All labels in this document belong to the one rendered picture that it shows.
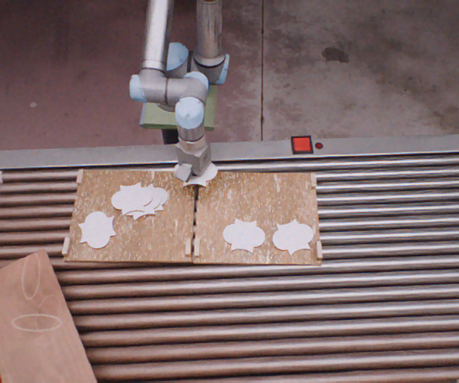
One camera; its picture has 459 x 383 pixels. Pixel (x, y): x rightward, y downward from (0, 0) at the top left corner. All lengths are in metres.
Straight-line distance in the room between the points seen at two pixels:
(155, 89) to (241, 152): 0.52
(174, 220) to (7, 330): 0.59
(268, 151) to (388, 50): 2.06
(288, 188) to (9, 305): 0.95
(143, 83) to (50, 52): 2.37
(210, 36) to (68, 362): 1.10
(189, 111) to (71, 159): 0.70
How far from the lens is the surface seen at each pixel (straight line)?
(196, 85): 1.39
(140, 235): 1.62
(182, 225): 1.62
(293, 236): 1.59
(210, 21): 1.67
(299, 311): 1.53
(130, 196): 1.66
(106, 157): 1.84
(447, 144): 2.00
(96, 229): 1.65
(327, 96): 3.29
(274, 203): 1.66
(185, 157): 1.46
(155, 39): 1.46
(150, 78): 1.41
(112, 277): 1.60
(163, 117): 1.94
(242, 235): 1.58
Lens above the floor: 2.36
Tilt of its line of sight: 58 degrees down
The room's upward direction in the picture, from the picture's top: straight up
